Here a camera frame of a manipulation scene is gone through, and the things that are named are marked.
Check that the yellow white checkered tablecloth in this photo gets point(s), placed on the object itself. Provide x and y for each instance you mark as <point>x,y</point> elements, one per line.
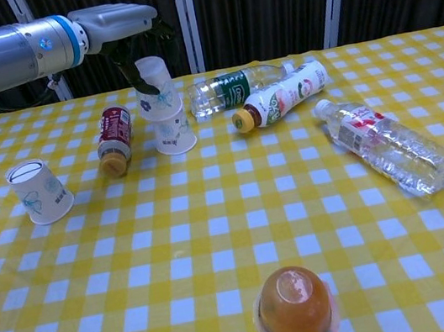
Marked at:
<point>134,253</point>

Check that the orange jelly cup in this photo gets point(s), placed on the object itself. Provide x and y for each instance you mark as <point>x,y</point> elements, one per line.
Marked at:
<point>292,307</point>

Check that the paper cup with lined base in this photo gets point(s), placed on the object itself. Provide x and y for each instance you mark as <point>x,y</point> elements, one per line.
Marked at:
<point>39,196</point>

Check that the white floral paper cup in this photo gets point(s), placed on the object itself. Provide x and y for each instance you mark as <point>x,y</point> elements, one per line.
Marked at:
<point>164,103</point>
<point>174,137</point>

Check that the green label clear plastic bottle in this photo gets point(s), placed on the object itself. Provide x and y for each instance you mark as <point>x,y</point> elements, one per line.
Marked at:
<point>210,95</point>

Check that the red label yellow cap bottle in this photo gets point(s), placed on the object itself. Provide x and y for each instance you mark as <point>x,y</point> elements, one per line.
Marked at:
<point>113,128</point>

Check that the red label clear water bottle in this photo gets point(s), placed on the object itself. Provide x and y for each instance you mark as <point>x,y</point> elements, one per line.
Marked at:
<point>393,146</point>

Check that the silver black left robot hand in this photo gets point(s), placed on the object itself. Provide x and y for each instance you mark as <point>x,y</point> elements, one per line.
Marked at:
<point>112,22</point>

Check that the white pink label drink bottle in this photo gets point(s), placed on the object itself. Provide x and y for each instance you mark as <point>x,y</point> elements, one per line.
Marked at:
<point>286,91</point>

